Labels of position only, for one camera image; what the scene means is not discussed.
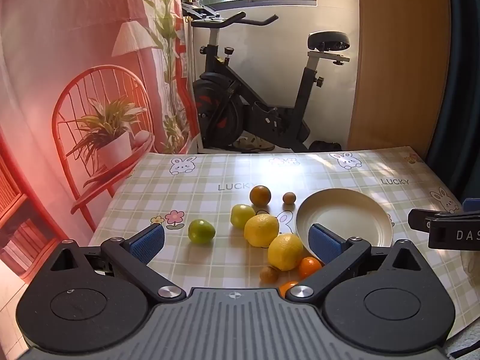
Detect yellow-green plum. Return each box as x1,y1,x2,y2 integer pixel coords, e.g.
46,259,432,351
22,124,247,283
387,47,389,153
230,204,256,229

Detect metal stand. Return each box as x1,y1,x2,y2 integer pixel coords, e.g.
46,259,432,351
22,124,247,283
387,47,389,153
181,0,223,23

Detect brown sandals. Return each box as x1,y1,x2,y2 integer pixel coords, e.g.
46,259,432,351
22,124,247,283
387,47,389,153
232,137,276,153

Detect black bag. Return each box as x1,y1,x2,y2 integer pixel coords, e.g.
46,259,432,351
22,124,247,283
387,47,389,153
307,140,343,153

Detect green plum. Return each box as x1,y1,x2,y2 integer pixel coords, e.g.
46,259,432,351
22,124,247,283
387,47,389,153
187,218,216,244

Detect green plaid tablecloth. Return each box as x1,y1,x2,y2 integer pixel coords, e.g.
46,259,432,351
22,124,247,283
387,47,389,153
88,146,474,346

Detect greenish orange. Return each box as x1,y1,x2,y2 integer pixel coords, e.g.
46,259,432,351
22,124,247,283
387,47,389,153
249,185,272,207

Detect yellow lemon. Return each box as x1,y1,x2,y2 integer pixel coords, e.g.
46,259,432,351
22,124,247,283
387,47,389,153
244,214,280,248
267,233,304,272

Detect red printed backdrop cloth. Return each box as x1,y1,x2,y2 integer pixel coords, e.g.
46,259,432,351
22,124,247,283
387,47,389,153
0,0,201,282

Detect black exercise bike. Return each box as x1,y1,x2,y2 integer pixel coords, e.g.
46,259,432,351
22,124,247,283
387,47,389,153
191,12,351,152

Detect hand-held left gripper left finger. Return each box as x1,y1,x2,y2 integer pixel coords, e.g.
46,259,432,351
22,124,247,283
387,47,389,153
48,224,187,304

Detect dark curtain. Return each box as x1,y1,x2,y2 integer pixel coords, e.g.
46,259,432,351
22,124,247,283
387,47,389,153
425,0,480,201

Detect cream round plate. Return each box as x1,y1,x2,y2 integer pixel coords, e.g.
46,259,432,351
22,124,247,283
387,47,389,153
295,188,394,262

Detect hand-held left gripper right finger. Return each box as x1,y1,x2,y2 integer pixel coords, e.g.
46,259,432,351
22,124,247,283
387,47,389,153
286,223,423,303

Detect wooden panel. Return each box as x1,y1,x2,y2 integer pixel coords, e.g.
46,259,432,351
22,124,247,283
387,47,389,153
347,0,451,154

